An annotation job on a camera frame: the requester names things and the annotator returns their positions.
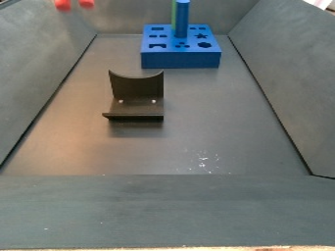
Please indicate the red three prong object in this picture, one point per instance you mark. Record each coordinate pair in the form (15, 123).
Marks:
(63, 5)

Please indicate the black curved fixture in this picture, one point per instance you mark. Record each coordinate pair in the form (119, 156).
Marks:
(137, 97)

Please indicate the blue shape sorter block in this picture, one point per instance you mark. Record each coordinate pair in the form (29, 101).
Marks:
(165, 52)

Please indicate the green cylinder peg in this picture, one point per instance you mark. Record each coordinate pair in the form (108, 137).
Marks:
(172, 13)

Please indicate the blue cylinder peg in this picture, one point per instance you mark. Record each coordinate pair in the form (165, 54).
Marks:
(181, 18)

